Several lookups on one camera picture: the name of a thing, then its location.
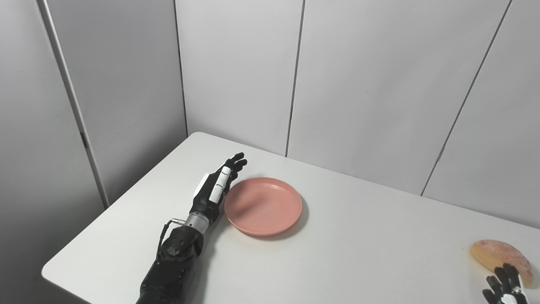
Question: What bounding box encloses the pink plate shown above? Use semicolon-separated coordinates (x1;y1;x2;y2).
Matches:
224;177;303;236

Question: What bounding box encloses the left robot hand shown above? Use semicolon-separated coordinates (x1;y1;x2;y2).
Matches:
189;152;248;225

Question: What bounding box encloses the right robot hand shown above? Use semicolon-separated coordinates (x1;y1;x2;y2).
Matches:
482;263;529;304

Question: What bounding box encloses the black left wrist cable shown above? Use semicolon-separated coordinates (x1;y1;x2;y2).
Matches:
156;218;186;259

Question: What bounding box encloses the bread roll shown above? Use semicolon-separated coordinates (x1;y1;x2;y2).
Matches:
470;239;534;286

